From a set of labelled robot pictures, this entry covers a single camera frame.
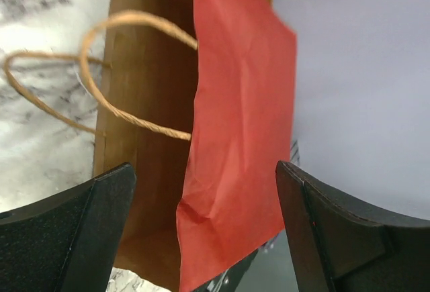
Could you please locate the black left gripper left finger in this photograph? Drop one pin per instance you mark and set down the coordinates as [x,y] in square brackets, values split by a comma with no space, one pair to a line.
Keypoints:
[68,241]

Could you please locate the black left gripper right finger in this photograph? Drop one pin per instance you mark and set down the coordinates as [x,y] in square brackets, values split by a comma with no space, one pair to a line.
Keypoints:
[340,243]

